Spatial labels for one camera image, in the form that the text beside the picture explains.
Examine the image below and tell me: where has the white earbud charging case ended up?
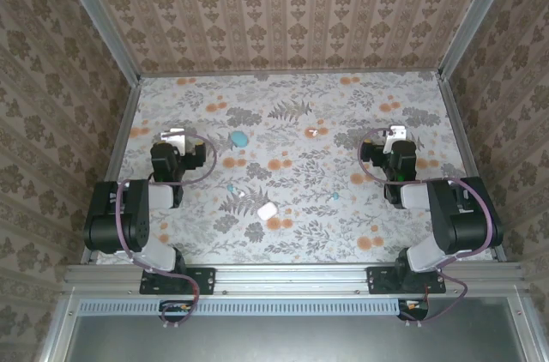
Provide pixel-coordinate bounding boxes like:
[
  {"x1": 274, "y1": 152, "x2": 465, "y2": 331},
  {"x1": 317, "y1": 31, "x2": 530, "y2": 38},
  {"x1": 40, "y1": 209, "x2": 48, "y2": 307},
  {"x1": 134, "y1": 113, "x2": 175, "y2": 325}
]
[{"x1": 257, "y1": 202, "x2": 278, "y2": 221}]

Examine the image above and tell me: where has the floral patterned table cover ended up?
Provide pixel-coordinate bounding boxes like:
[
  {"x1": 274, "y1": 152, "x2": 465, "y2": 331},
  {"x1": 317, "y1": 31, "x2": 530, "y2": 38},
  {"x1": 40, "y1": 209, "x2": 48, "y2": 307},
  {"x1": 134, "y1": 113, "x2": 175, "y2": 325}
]
[{"x1": 92, "y1": 71, "x2": 494, "y2": 264}]

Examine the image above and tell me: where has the grey metal sheet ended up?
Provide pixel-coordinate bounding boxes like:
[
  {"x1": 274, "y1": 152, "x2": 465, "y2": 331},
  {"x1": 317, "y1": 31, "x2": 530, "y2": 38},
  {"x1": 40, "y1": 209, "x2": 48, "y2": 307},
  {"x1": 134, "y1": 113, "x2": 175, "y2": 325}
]
[{"x1": 63, "y1": 296, "x2": 531, "y2": 362}]

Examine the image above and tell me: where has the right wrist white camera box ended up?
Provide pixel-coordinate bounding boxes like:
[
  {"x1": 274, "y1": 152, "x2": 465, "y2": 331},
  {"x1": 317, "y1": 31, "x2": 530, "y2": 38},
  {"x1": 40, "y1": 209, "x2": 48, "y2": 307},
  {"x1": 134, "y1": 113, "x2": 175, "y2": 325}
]
[{"x1": 383, "y1": 124, "x2": 407, "y2": 154}]

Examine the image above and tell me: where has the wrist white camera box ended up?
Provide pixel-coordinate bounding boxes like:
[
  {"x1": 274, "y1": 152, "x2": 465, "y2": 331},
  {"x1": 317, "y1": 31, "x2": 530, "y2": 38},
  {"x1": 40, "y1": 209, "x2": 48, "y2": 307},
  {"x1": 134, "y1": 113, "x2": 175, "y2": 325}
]
[
  {"x1": 383, "y1": 124, "x2": 407, "y2": 154},
  {"x1": 160, "y1": 127, "x2": 189, "y2": 158}
]

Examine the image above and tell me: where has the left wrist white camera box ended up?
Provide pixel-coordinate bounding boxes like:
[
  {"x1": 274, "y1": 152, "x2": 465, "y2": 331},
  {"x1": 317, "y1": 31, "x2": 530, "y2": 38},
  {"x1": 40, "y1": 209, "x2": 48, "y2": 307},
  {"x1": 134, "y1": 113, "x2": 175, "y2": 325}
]
[{"x1": 160, "y1": 127, "x2": 189, "y2": 158}]

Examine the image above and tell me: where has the aluminium table side rail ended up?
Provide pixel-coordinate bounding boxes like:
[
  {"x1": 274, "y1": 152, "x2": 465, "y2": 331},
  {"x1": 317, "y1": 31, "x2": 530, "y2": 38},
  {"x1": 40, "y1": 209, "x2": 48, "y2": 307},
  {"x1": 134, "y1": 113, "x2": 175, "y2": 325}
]
[
  {"x1": 437, "y1": 72, "x2": 507, "y2": 262},
  {"x1": 81, "y1": 78, "x2": 142, "y2": 264}
]

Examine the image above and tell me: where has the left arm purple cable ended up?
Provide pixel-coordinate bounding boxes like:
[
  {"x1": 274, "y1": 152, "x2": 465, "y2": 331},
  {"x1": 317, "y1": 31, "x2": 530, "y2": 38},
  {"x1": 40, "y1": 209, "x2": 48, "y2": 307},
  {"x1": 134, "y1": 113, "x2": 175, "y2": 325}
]
[{"x1": 113, "y1": 131, "x2": 219, "y2": 331}]

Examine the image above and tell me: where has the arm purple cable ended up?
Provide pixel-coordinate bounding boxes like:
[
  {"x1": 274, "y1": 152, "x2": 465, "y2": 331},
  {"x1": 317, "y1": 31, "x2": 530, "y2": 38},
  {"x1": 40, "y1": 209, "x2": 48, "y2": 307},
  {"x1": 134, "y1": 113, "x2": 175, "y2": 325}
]
[
  {"x1": 113, "y1": 131, "x2": 219, "y2": 331},
  {"x1": 357, "y1": 128, "x2": 495, "y2": 329}
]

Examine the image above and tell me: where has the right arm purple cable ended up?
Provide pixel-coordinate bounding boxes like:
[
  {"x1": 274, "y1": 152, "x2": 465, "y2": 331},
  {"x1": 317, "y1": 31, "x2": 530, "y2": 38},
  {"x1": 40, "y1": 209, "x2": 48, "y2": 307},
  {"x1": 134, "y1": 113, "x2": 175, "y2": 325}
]
[{"x1": 357, "y1": 128, "x2": 495, "y2": 329}]

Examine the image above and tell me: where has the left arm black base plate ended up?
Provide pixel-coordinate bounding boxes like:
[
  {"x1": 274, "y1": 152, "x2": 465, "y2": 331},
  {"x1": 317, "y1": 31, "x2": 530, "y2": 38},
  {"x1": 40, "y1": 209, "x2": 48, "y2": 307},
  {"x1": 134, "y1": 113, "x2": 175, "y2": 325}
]
[{"x1": 140, "y1": 266, "x2": 215, "y2": 297}]

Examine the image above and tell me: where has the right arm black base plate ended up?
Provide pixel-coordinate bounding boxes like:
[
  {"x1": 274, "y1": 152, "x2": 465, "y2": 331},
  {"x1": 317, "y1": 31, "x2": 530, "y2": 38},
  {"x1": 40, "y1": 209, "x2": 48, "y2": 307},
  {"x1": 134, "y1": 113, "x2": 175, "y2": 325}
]
[{"x1": 366, "y1": 266, "x2": 447, "y2": 295}]

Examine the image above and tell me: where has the aluminium frame post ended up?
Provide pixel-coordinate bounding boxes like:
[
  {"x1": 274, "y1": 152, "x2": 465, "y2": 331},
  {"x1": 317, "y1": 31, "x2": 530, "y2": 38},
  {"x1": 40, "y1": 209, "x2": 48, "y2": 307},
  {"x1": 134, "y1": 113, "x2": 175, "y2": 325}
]
[
  {"x1": 437, "y1": 0, "x2": 523, "y2": 80},
  {"x1": 50, "y1": 0, "x2": 142, "y2": 85}
]

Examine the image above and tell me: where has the aluminium mounting rail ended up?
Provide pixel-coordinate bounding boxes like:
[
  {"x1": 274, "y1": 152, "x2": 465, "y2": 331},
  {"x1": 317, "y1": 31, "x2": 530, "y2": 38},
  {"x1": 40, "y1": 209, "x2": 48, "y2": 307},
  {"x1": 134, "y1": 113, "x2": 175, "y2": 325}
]
[{"x1": 63, "y1": 262, "x2": 528, "y2": 297}]

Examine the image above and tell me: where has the grey slotted cable duct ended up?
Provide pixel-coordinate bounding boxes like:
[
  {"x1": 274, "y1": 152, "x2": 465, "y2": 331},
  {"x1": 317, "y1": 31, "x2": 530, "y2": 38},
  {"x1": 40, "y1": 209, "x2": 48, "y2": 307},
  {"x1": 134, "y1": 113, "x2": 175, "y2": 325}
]
[{"x1": 79, "y1": 298, "x2": 430, "y2": 317}]

